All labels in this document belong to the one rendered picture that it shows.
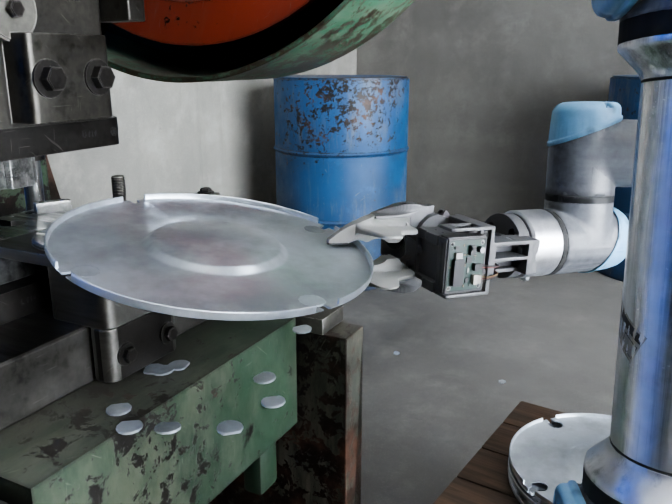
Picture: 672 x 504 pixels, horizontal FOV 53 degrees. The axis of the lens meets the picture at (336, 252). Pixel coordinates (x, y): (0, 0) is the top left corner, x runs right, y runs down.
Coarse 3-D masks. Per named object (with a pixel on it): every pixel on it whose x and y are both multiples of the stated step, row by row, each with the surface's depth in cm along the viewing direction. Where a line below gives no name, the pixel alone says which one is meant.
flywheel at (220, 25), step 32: (160, 0) 98; (192, 0) 96; (224, 0) 93; (256, 0) 91; (288, 0) 89; (320, 0) 89; (160, 32) 99; (192, 32) 97; (224, 32) 94; (256, 32) 92; (288, 32) 97
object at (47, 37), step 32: (0, 0) 59; (32, 0) 62; (64, 0) 66; (96, 0) 70; (0, 32) 59; (32, 32) 60; (64, 32) 67; (96, 32) 70; (0, 64) 61; (32, 64) 60; (64, 64) 64; (96, 64) 67; (0, 96) 61; (32, 96) 61; (64, 96) 64; (96, 96) 67; (0, 128) 62
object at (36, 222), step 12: (12, 216) 77; (24, 216) 77; (36, 216) 77; (48, 216) 77; (0, 228) 72; (12, 228) 72; (24, 228) 72; (36, 228) 72; (0, 264) 67; (12, 264) 69; (24, 264) 70; (0, 276) 68; (12, 276) 69; (24, 276) 70
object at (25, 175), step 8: (16, 160) 70; (24, 160) 71; (32, 160) 73; (0, 168) 70; (8, 168) 70; (16, 168) 70; (24, 168) 71; (32, 168) 72; (0, 176) 70; (8, 176) 70; (16, 176) 71; (24, 176) 71; (32, 176) 72; (0, 184) 70; (8, 184) 71; (16, 184) 71; (24, 184) 72; (32, 184) 72
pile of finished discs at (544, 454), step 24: (528, 432) 107; (552, 432) 107; (576, 432) 107; (600, 432) 107; (528, 456) 100; (552, 456) 100; (576, 456) 99; (528, 480) 95; (552, 480) 95; (576, 480) 95
